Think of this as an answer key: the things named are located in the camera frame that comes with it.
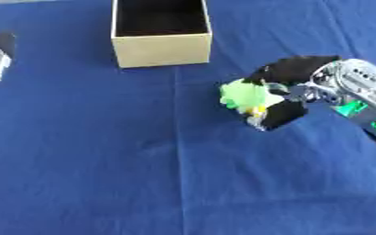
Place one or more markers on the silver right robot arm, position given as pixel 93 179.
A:
pixel 365 91

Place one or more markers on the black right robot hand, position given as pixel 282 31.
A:
pixel 293 69

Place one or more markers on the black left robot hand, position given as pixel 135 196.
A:
pixel 4 41

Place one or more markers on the light green toy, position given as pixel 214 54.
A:
pixel 244 95

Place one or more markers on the tan cardboard box black inside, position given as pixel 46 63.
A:
pixel 162 49

